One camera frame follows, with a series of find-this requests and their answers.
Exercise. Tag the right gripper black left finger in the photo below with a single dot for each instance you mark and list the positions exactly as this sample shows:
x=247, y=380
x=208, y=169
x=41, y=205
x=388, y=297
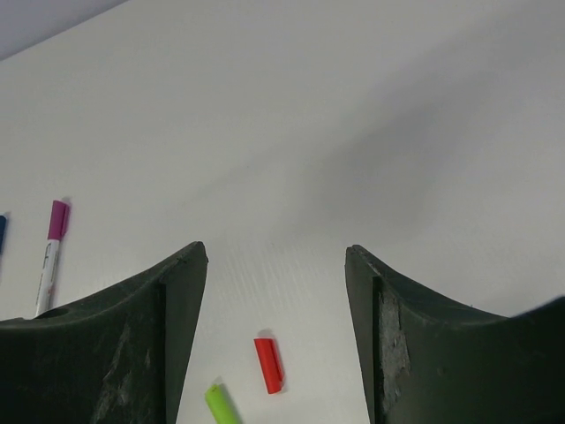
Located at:
x=117, y=356

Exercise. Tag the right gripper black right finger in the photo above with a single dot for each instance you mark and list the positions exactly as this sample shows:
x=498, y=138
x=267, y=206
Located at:
x=426, y=358

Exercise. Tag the purple ended white pen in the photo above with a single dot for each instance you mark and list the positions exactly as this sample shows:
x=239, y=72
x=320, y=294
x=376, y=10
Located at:
x=48, y=276

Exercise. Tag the blue pen cap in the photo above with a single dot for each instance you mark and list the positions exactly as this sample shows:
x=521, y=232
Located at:
x=2, y=232

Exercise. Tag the purple pen cap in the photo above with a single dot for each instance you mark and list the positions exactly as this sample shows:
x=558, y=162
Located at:
x=58, y=222

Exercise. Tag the light green pen cap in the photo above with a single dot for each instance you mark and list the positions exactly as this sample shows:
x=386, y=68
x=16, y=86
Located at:
x=220, y=406

